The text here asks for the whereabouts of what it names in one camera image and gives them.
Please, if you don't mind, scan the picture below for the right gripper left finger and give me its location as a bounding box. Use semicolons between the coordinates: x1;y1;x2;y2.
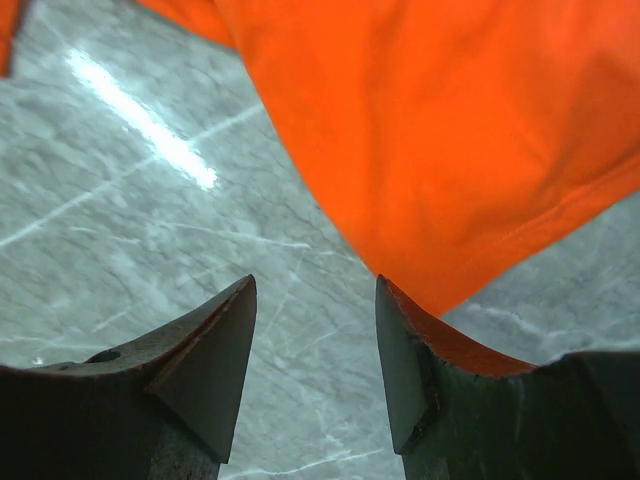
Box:
1;276;257;479

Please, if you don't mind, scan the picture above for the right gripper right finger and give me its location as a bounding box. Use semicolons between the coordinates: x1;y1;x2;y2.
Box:
375;277;639;479

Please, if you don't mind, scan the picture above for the orange t-shirt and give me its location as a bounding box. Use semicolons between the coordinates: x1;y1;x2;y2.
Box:
0;0;640;319

